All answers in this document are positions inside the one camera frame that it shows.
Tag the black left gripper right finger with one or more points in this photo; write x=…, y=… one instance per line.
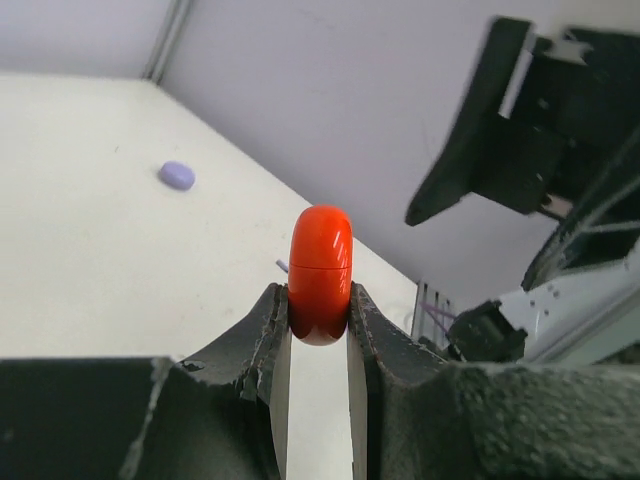
x=415, y=415

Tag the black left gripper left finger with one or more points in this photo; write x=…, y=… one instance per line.
x=221, y=413

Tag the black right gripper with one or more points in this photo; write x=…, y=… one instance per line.
x=532, y=132

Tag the orange charging case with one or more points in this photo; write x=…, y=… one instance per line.
x=320, y=275

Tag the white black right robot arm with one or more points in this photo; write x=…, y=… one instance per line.
x=540, y=324

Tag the aluminium frame post right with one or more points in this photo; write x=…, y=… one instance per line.
x=167, y=39

